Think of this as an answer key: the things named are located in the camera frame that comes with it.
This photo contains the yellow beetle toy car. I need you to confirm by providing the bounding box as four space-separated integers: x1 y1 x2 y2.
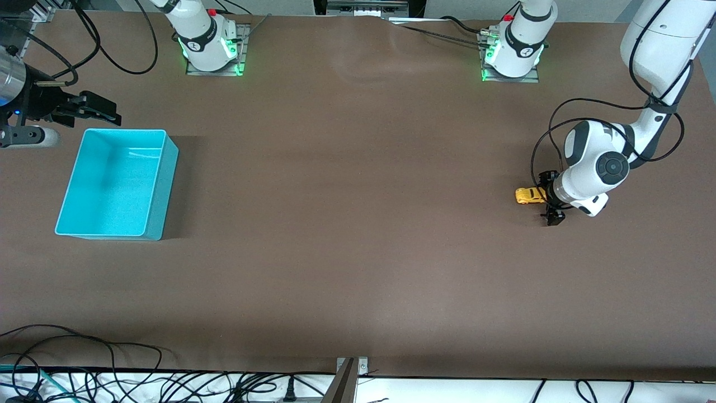
515 186 548 205

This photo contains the turquoise plastic bin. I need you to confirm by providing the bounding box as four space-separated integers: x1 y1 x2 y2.
54 128 180 242

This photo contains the aluminium beam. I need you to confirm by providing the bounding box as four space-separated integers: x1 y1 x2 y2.
321 358 359 403

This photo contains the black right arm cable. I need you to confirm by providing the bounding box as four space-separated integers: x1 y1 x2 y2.
11 0 159 76

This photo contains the aluminium frame post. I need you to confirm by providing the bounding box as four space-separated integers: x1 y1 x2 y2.
0 0 63 24

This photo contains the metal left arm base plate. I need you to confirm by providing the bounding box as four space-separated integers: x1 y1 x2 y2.
478 31 541 84

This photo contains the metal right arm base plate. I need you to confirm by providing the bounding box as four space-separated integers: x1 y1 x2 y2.
185 24 250 77

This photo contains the grey thin cable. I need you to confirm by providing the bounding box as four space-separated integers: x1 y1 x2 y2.
239 13 274 43

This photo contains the black base cable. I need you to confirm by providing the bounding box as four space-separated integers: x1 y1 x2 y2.
386 16 492 52

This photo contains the long looping black cable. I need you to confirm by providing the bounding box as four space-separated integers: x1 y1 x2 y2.
0 324 164 403

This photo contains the metal bracket plate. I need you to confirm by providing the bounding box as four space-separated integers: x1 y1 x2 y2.
336 356 369 377

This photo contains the teal cable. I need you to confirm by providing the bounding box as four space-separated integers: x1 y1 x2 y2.
0 364 58 403

